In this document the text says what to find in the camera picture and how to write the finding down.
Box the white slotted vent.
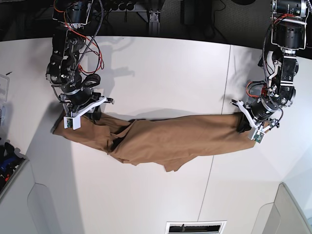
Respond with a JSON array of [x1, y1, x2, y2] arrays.
[[165, 221, 227, 234]]

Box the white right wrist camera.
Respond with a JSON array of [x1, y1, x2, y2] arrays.
[[63, 116, 81, 130]]

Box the grey tool bin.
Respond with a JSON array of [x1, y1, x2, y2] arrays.
[[0, 140, 29, 197]]

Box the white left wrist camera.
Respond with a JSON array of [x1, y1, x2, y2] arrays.
[[248, 128, 265, 143]]

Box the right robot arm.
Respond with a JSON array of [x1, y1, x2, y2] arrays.
[[46, 13, 231, 135]]

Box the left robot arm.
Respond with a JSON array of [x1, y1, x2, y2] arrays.
[[232, 0, 312, 133]]

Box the clear plastic box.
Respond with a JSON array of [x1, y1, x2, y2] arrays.
[[0, 75, 11, 127]]

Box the brown t-shirt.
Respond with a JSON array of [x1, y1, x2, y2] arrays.
[[53, 113, 255, 172]]

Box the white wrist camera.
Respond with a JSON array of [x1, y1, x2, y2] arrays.
[[63, 116, 81, 130], [248, 128, 265, 143]]

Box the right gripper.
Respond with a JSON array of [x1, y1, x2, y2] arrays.
[[60, 88, 115, 121]]

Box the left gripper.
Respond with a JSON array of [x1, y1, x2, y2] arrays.
[[231, 97, 284, 128]]

